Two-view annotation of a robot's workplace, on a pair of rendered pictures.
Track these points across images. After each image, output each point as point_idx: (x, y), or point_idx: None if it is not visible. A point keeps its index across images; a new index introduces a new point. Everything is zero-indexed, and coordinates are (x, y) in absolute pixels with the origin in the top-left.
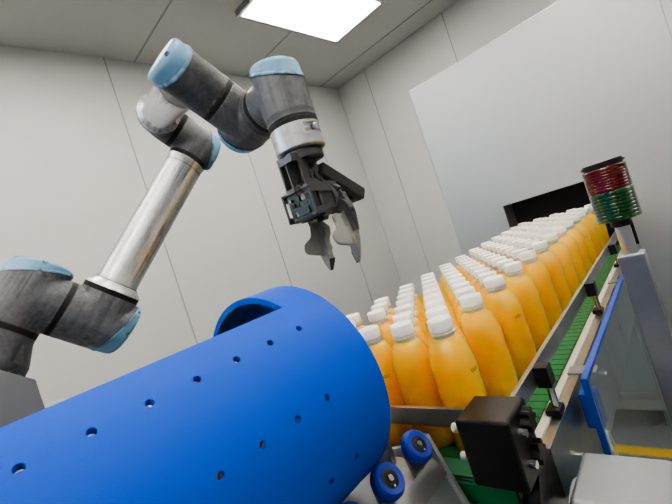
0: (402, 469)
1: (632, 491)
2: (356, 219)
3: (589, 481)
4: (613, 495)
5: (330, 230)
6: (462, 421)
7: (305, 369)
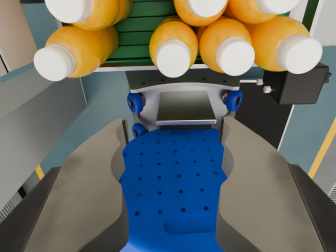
0: (214, 95)
1: (332, 29)
2: (326, 204)
3: None
4: (321, 36)
5: (122, 196)
6: (283, 104)
7: None
